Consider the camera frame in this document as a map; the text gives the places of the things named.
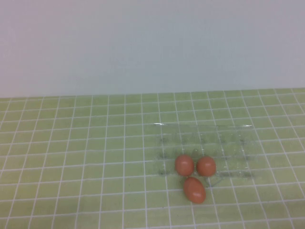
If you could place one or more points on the brown egg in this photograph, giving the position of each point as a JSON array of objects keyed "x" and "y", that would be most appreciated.
[
  {"x": 194, "y": 190},
  {"x": 206, "y": 166},
  {"x": 184, "y": 165}
]

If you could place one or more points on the clear plastic egg tray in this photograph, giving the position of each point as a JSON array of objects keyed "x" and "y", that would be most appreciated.
[{"x": 226, "y": 143}]

